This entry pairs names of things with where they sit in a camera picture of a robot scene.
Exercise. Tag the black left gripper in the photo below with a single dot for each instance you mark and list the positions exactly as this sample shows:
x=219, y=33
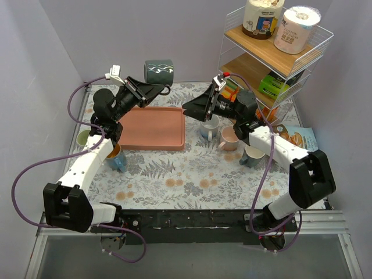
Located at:
x=135, y=92

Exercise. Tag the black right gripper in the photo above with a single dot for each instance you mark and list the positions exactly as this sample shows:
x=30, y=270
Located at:
x=211, y=100

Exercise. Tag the dark green mug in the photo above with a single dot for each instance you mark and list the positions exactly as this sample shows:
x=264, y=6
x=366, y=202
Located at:
x=159, y=72

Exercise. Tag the blue white gradient mug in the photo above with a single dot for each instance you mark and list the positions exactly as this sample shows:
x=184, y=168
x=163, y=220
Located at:
x=209, y=129

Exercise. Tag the pink mug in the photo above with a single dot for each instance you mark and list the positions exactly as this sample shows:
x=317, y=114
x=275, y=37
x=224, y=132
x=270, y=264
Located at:
x=228, y=141

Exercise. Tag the dark grey mug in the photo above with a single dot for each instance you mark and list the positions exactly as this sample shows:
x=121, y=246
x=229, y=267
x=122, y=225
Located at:
x=251, y=156

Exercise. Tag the blue butterfly mug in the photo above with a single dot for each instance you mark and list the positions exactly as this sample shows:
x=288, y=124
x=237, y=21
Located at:
x=116, y=160

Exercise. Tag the green ceramic mug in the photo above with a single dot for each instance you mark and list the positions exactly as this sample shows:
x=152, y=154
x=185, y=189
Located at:
x=82, y=138

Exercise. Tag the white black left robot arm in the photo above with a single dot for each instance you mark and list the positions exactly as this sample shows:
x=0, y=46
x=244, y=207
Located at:
x=65, y=202

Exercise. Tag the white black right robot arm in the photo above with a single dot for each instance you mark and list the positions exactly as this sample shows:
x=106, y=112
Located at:
x=310, y=175

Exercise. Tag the orange sponge pack left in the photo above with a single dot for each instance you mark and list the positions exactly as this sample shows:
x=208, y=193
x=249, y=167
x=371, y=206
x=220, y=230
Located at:
x=230, y=91

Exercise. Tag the orange sponge pack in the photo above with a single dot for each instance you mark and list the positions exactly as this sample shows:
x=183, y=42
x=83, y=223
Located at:
x=264, y=113
x=230, y=91

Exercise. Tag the terracotta pink tray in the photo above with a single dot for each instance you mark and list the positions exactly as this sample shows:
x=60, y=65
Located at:
x=153, y=128

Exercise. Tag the orange sponge pack right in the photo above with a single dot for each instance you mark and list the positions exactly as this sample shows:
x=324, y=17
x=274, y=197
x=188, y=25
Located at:
x=264, y=113

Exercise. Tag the green tissue box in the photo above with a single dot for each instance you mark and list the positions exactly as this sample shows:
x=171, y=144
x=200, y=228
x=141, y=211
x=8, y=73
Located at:
x=272, y=84

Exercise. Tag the floral tablecloth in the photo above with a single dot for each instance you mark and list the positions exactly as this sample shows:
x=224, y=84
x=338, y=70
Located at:
x=198, y=177

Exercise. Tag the brown cartoon tissue roll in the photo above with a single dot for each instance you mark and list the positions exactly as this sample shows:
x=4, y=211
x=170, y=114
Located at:
x=261, y=18

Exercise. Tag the blue brown chips bag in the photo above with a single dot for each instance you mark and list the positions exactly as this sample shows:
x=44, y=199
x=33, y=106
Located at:
x=299, y=136

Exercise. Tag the pink toilet paper roll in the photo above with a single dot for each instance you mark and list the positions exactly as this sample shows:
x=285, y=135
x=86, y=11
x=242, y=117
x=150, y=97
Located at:
x=298, y=22

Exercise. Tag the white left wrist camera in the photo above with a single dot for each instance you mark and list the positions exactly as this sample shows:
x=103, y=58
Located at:
x=114, y=75

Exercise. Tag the white wire shelf rack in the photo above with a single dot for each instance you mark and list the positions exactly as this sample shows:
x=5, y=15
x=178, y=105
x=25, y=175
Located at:
x=250, y=60

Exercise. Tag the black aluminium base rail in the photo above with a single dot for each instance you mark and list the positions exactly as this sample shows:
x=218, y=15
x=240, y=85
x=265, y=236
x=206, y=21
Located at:
x=212, y=226

